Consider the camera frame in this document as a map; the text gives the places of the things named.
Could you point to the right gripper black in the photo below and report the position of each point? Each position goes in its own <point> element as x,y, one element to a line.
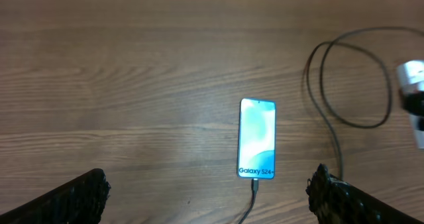
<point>412,103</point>

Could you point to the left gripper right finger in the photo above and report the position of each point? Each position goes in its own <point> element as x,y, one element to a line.
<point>333,200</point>

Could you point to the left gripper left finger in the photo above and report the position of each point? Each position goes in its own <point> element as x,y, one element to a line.
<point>81,200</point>

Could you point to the Samsung Galaxy smartphone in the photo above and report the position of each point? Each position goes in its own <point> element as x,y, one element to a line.
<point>257,139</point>

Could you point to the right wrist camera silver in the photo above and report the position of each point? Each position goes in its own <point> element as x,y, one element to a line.
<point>410,76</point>

